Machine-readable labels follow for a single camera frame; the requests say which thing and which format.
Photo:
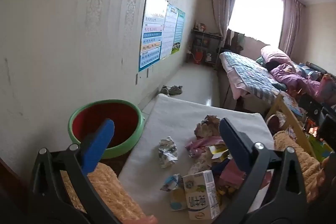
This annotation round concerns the yellow foil wrapper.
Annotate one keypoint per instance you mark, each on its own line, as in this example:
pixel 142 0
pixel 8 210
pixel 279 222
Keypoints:
pixel 227 190

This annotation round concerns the green edged wall poster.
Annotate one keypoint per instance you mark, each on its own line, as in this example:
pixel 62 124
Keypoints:
pixel 179 29

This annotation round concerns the purple jacket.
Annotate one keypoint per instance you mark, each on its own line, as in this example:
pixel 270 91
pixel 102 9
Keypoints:
pixel 288 75

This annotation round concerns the bed with checked quilt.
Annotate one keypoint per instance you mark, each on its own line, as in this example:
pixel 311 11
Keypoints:
pixel 246 71

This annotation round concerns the yellow cardboard box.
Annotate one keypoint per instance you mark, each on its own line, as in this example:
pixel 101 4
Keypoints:
pixel 218 151

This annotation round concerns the pink cardboard piece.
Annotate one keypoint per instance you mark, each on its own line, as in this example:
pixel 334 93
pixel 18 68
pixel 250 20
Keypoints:
pixel 231 174

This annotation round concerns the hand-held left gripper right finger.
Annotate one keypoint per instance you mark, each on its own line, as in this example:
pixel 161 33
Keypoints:
pixel 231 134

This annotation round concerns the dark metal shelf rack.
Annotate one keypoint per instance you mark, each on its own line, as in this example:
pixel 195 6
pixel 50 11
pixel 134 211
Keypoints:
pixel 210 43

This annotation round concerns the bright window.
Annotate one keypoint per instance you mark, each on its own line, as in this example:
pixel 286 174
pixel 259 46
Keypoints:
pixel 257 11

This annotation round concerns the dark clothes pile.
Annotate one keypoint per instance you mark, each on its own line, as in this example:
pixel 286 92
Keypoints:
pixel 236 40

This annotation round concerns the pink plastic bag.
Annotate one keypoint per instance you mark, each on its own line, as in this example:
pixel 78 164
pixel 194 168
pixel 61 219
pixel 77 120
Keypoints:
pixel 199 144

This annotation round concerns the large blue wall poster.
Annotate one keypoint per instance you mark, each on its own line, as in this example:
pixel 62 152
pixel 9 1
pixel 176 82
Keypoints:
pixel 152 35

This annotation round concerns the white milk carton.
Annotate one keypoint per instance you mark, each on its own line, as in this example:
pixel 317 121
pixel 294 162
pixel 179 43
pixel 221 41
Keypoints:
pixel 199 192

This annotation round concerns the green and red trash bin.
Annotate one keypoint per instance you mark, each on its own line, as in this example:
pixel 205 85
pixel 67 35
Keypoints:
pixel 123 119

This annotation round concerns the pink pillow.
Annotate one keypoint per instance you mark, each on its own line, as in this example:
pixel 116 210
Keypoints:
pixel 275 54

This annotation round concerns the black and white paper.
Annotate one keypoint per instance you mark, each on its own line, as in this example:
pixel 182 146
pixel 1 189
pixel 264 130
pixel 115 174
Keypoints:
pixel 168 150

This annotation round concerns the wooden chair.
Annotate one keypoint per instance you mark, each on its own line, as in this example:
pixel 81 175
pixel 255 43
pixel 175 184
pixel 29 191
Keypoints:
pixel 291 121

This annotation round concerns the tan fluffy blanket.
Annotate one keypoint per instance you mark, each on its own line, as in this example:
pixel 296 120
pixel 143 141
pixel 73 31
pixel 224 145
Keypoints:
pixel 110 187

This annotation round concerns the small red bucket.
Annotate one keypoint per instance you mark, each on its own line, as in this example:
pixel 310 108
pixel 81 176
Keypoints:
pixel 198 56

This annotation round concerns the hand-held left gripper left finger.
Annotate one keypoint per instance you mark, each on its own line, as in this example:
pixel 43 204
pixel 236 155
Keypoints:
pixel 101 140

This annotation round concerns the crumpled brown paper bag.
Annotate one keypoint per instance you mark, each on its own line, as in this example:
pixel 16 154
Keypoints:
pixel 207 127

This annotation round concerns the pale purple curtain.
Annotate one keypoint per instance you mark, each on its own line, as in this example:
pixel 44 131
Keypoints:
pixel 223 3
pixel 291 27

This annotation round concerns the crumpled blue and white carton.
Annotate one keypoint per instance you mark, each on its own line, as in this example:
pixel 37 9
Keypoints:
pixel 172 182

